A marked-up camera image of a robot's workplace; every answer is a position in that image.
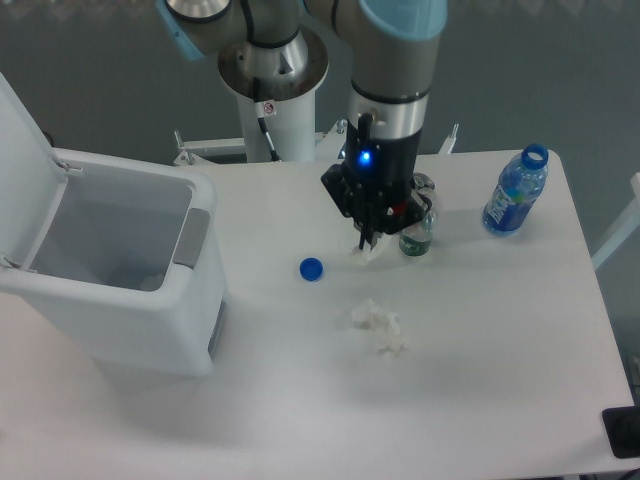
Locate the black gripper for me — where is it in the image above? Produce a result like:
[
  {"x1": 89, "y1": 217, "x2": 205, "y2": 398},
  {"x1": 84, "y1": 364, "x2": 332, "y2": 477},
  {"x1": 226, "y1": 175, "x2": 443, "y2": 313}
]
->
[{"x1": 321, "y1": 113, "x2": 426, "y2": 251}]

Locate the small white paper ball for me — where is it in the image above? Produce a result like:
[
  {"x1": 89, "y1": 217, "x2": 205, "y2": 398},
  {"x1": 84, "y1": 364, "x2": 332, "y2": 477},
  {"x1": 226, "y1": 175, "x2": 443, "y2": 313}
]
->
[{"x1": 340, "y1": 235, "x2": 391, "y2": 266}]

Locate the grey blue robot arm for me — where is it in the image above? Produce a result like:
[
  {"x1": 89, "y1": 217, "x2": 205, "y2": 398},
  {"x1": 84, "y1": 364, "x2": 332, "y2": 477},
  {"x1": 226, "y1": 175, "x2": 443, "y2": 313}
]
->
[{"x1": 157, "y1": 1, "x2": 447, "y2": 247}]

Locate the large crumpled white paper ball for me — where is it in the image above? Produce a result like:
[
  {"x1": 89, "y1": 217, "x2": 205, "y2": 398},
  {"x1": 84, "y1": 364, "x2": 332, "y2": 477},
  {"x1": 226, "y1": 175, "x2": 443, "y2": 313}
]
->
[{"x1": 351, "y1": 299, "x2": 408, "y2": 356}]

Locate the white trash bin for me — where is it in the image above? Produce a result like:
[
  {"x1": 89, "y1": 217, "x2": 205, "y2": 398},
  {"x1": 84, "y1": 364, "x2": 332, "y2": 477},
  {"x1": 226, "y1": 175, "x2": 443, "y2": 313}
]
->
[{"x1": 1, "y1": 149, "x2": 228, "y2": 376}]

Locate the white trash bin lid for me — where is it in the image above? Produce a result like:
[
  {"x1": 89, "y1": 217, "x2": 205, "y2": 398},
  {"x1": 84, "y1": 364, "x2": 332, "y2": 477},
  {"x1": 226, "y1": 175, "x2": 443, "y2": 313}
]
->
[{"x1": 1, "y1": 78, "x2": 84, "y2": 270}]

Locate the clear green-label plastic bottle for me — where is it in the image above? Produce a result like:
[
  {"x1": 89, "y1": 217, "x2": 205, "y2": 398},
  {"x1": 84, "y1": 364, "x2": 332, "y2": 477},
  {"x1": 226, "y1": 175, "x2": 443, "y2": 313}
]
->
[{"x1": 398, "y1": 201, "x2": 437, "y2": 257}]

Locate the blue bottle cap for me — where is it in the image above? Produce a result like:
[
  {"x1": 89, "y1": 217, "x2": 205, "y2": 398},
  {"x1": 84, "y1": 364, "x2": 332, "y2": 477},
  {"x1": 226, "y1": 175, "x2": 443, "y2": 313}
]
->
[{"x1": 299, "y1": 257, "x2": 324, "y2": 282}]

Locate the crushed red soda can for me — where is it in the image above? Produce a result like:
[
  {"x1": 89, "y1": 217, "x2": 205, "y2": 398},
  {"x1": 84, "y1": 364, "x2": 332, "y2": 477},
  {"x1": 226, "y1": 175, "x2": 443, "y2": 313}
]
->
[{"x1": 413, "y1": 172, "x2": 435, "y2": 191}]

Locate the blue plastic water bottle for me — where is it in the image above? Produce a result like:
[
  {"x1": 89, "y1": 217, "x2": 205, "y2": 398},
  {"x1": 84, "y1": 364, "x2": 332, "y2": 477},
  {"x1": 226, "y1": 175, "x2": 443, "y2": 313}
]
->
[{"x1": 482, "y1": 143, "x2": 549, "y2": 236}]

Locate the black device at table edge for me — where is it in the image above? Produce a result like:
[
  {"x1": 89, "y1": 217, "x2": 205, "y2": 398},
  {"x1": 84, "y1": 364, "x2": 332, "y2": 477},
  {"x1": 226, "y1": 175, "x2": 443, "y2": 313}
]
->
[{"x1": 602, "y1": 406, "x2": 639, "y2": 459}]

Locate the white metal base frame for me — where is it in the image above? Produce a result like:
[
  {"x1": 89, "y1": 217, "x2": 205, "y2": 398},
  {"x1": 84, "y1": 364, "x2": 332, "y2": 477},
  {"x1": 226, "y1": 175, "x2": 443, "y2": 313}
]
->
[{"x1": 172, "y1": 119, "x2": 461, "y2": 166}]

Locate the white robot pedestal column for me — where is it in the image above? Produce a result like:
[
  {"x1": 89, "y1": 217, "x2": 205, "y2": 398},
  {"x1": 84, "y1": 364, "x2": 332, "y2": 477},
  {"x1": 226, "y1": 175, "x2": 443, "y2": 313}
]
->
[{"x1": 236, "y1": 92, "x2": 316, "y2": 163}]

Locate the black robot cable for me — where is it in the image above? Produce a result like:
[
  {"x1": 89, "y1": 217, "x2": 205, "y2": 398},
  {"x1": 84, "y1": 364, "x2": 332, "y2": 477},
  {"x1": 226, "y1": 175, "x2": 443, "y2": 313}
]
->
[{"x1": 252, "y1": 77, "x2": 284, "y2": 163}]

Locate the white frame at right edge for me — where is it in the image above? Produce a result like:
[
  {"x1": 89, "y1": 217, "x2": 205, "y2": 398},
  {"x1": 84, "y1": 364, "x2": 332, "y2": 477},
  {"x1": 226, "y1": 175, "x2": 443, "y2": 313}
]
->
[{"x1": 591, "y1": 173, "x2": 639, "y2": 271}]

